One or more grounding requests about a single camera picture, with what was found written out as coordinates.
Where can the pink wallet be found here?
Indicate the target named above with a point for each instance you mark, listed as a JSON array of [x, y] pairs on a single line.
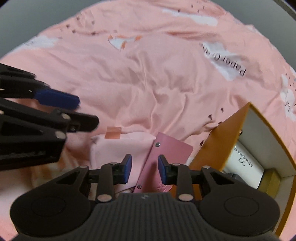
[[170, 148]]

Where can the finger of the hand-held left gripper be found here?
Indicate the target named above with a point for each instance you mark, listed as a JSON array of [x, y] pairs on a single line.
[[78, 121], [57, 99]]

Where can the pink printed blanket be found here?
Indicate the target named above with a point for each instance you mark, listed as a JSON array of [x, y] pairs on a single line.
[[161, 81]]

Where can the white box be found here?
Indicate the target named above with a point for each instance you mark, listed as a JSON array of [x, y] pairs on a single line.
[[245, 164]]

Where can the tan box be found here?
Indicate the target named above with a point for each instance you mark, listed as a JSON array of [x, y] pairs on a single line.
[[271, 182]]

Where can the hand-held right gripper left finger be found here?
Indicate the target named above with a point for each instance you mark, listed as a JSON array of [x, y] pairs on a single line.
[[127, 168]]

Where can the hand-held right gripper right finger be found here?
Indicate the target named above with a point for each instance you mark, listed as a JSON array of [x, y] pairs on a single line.
[[162, 170]]

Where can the orange cardboard box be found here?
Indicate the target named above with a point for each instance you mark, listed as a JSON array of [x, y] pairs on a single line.
[[222, 136]]

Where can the light pink pouch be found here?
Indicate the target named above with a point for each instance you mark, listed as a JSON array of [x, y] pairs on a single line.
[[124, 146]]

